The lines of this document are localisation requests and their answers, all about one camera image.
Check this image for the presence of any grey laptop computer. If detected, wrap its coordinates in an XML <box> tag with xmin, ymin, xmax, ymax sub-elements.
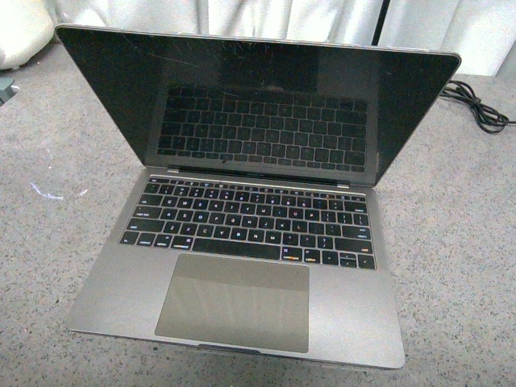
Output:
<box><xmin>56</xmin><ymin>25</ymin><xmax>461</xmax><ymax>369</ymax></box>

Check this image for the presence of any grey clamp at table edge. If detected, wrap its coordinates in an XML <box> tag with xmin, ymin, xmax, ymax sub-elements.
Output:
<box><xmin>0</xmin><ymin>77</ymin><xmax>19</xmax><ymax>105</ymax></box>

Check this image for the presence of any white curtain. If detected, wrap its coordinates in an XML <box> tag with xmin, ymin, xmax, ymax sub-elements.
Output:
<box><xmin>1</xmin><ymin>1</ymin><xmax>515</xmax><ymax>77</ymax></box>

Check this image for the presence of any black lamp power cable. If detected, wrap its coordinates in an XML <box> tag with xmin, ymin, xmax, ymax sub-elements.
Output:
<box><xmin>439</xmin><ymin>80</ymin><xmax>510</xmax><ymax>135</ymax></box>

